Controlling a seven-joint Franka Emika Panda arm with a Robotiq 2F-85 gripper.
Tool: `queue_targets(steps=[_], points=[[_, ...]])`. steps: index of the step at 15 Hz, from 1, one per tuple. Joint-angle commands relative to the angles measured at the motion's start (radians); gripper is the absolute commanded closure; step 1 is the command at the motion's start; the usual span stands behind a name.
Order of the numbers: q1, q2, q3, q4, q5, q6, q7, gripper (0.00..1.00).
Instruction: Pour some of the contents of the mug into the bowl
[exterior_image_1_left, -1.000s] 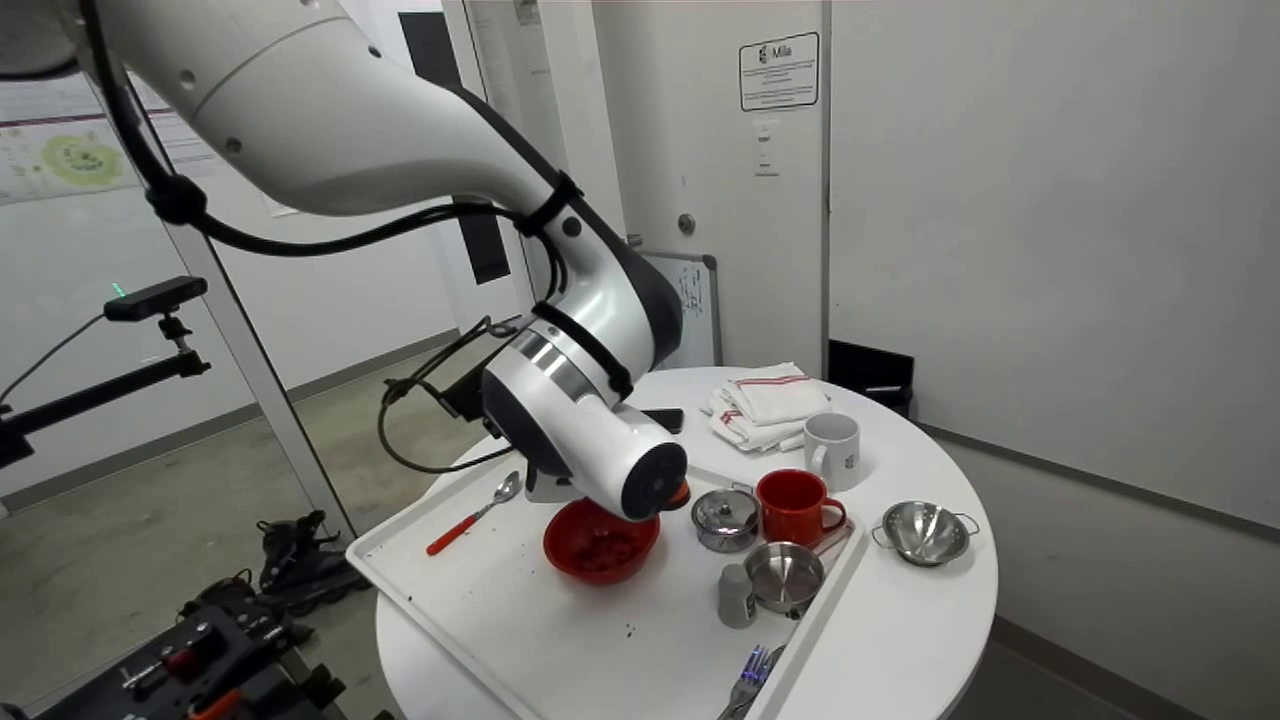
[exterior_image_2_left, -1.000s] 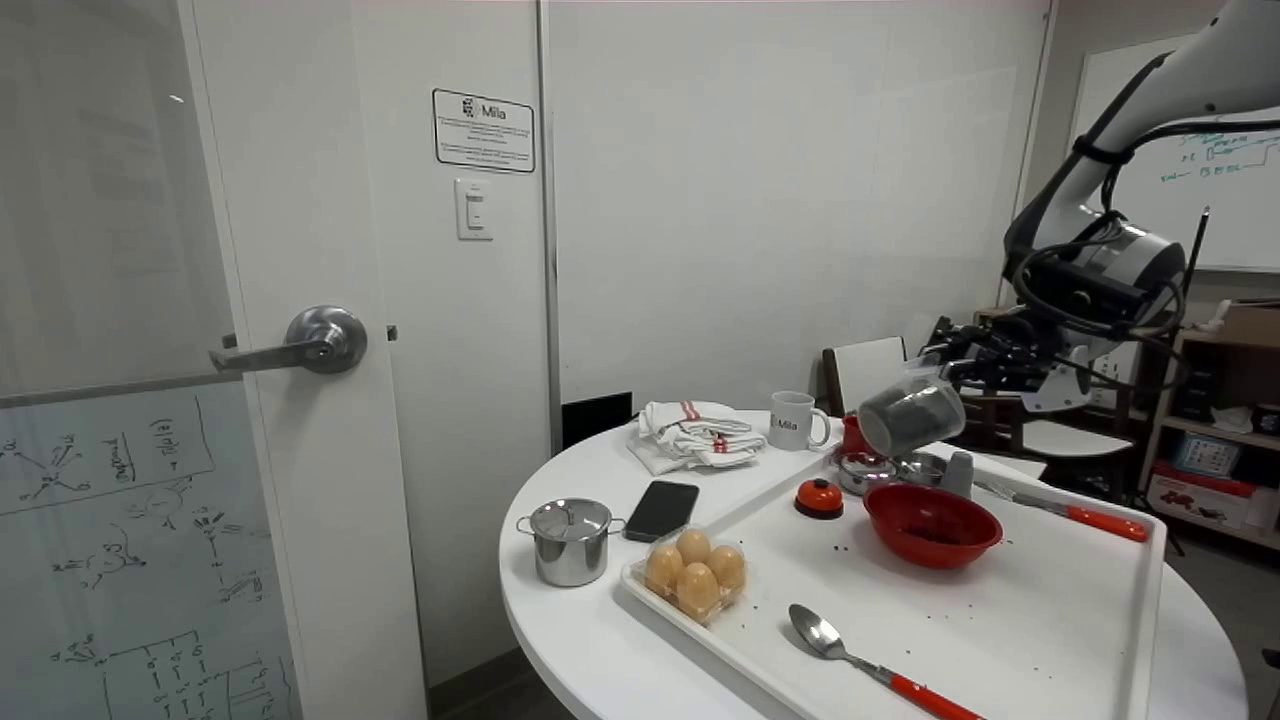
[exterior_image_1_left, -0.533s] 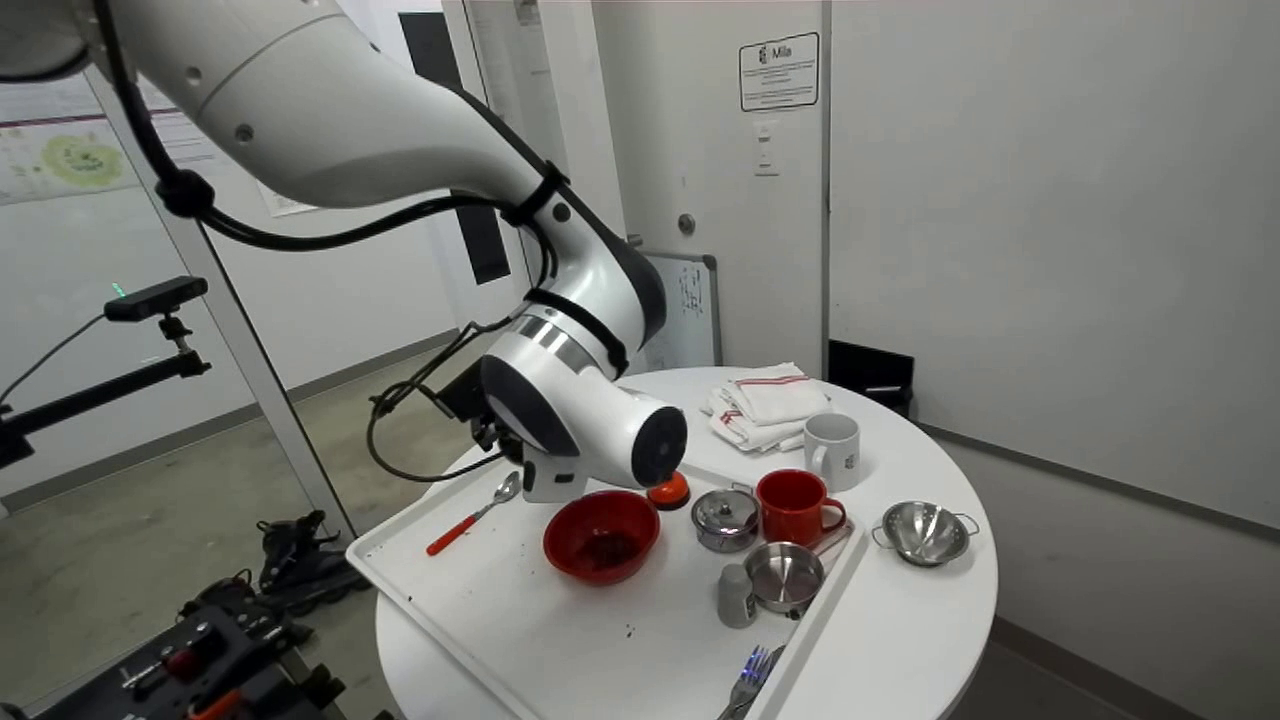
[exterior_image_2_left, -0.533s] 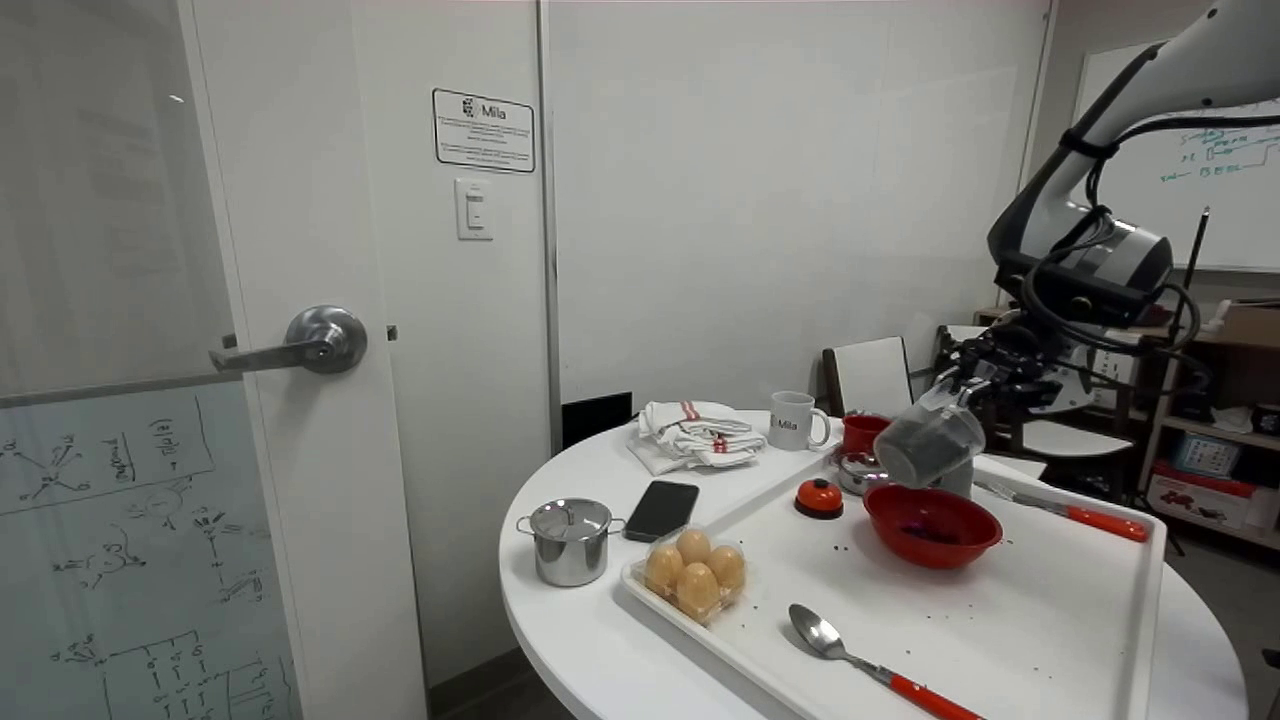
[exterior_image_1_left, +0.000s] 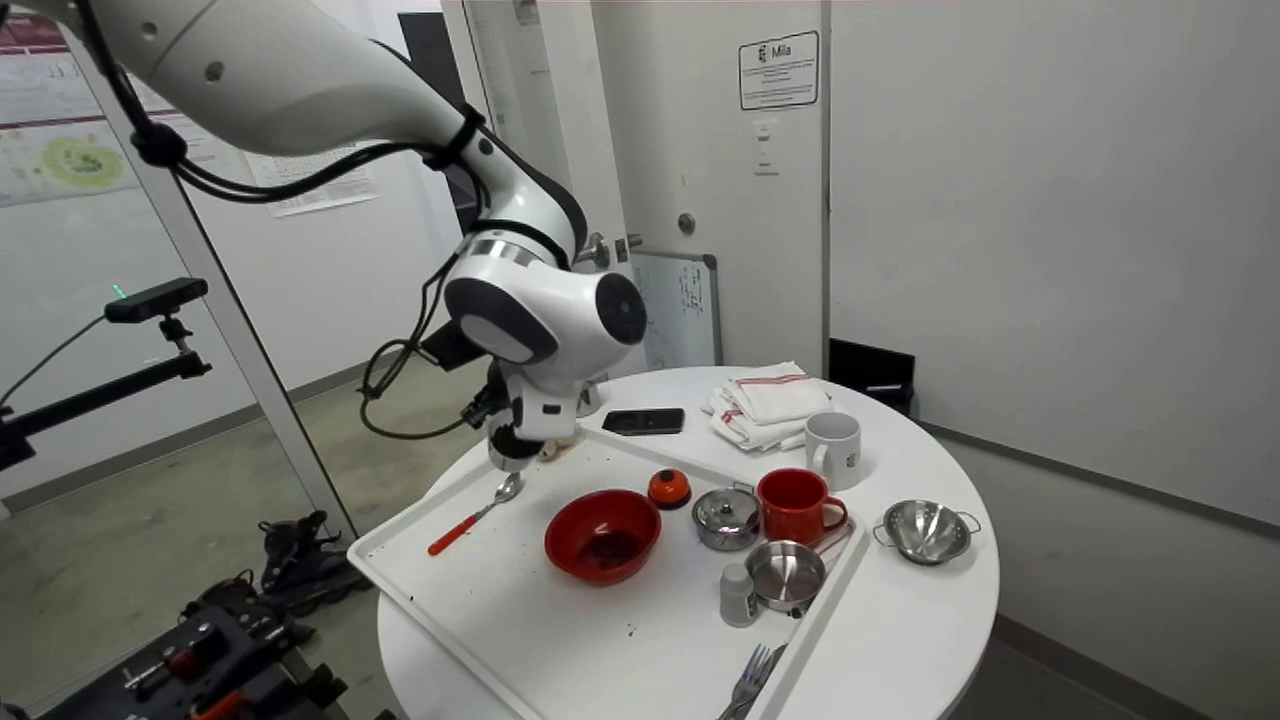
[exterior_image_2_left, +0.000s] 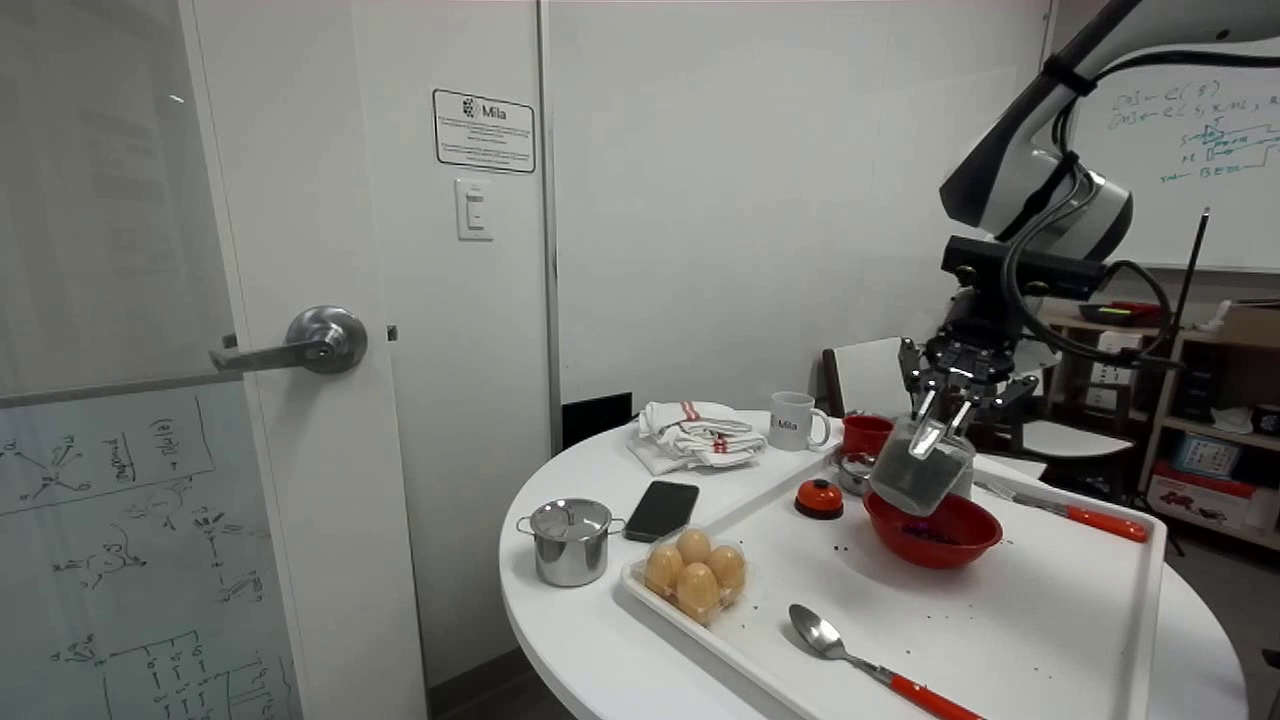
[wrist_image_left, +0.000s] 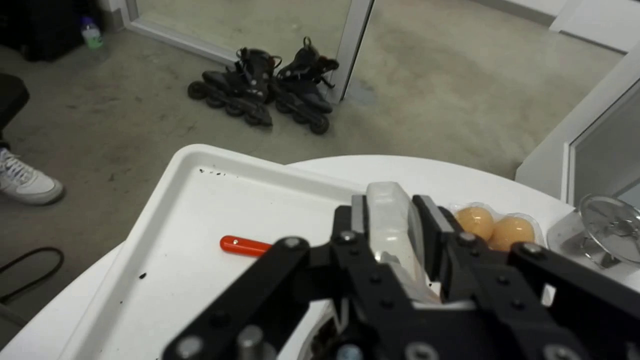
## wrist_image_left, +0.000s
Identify clear bottle with green label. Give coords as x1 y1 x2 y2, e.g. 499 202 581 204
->
79 14 108 51

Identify black floor cable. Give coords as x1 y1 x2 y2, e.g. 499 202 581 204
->
0 246 66 303

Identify small steel pot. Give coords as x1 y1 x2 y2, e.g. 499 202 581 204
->
546 191 640 270

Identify white sneaker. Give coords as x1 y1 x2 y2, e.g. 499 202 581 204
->
0 145 66 206

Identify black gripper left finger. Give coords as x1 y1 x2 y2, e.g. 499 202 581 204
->
163 194 403 360

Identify white door with glass panel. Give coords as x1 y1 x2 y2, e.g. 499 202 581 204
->
516 46 640 207

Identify white framed glass partition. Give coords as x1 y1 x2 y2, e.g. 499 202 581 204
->
124 0 377 103

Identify black bag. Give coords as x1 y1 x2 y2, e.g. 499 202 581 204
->
0 0 102 62

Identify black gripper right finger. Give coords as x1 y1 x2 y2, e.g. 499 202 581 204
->
410 191 640 360

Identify dark trouser leg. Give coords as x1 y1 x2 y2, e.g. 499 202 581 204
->
0 71 32 150

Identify white plastic tray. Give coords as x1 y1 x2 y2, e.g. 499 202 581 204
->
59 142 377 360

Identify clear pack of brown eggs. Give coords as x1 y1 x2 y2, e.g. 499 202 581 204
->
455 204 538 253

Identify spoon with red handle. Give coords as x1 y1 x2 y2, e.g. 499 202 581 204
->
218 233 277 257

